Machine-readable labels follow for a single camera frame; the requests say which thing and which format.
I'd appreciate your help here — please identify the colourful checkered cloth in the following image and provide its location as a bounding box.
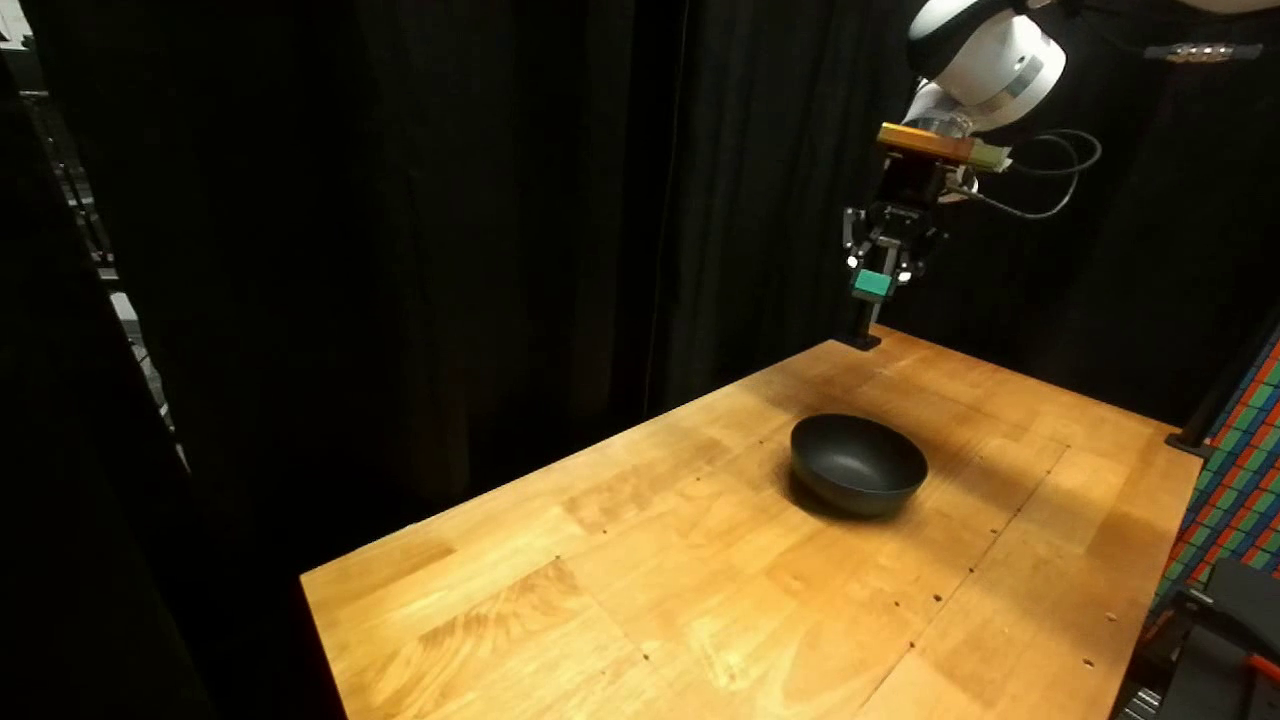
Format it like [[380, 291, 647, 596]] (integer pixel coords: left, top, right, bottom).
[[1154, 325, 1280, 613]]

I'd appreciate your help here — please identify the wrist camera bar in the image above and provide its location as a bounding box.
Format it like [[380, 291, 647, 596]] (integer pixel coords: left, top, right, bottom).
[[871, 122, 1018, 176]]

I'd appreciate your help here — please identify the black bowl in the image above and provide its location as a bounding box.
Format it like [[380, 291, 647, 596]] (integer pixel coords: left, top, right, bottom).
[[788, 410, 934, 522]]

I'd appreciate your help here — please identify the black curtain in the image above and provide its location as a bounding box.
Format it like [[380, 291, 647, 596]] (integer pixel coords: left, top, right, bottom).
[[0, 0, 1280, 720]]

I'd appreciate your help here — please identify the black table clamp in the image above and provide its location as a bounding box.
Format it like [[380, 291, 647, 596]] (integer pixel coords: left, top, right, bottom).
[[840, 295, 890, 355]]

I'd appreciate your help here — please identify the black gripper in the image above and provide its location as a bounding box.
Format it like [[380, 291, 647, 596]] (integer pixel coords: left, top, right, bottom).
[[840, 152, 990, 291]]

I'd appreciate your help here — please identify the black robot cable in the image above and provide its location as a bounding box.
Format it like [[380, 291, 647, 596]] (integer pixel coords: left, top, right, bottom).
[[969, 125, 1107, 224]]

